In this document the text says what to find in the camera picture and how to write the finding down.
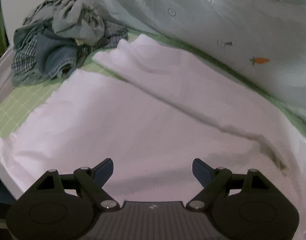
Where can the pile of blue-grey clothes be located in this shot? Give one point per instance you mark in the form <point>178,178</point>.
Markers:
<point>22,60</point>

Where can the carrot print quilt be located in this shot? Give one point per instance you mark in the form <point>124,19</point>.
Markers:
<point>218,17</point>

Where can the clear plastic bag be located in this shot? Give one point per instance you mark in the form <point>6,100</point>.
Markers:
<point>0,80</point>

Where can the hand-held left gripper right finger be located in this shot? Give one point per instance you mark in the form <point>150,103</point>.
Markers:
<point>201,171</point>

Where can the white panel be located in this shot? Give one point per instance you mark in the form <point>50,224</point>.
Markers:
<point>10,25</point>

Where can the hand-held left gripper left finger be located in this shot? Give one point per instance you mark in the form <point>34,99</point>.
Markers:
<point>104,171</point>

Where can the grey garment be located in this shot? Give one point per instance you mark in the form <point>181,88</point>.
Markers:
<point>40,12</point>

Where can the green grid mat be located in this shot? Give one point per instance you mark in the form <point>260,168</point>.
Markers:
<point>17,100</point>

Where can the white shirt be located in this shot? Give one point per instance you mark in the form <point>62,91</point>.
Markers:
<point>153,110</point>

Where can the blue denim garment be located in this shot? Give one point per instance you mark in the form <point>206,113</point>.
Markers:
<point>57,57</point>

